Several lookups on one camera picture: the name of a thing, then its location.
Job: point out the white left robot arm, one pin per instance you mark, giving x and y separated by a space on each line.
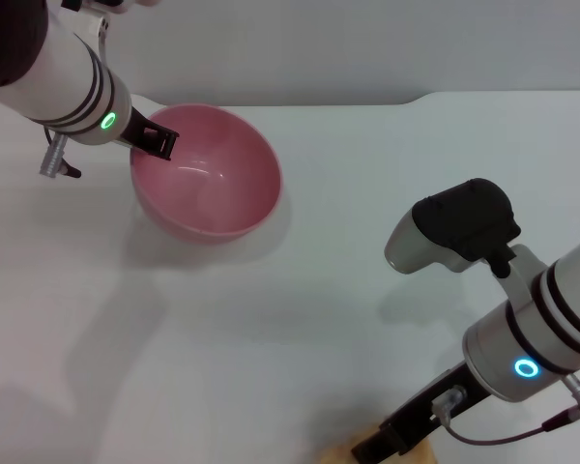
53 72

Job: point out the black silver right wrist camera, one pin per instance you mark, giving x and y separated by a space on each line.
459 222

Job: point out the silver right camera bracket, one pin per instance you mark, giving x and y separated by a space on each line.
522 275

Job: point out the silver camera bracket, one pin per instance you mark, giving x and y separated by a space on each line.
522 275
94 26

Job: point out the long golden bread loaf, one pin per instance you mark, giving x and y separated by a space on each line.
338 449

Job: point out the pink plastic bowl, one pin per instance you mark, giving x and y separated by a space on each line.
212 188

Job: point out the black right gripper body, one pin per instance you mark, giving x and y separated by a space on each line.
440 401

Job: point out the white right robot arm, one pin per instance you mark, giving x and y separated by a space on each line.
546 328

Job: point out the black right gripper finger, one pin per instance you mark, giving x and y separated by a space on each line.
379 445

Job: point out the silver left camera bracket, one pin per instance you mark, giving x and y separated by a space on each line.
94 26

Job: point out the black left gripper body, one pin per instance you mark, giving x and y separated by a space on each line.
136 129

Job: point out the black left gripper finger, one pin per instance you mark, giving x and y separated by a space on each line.
160 142

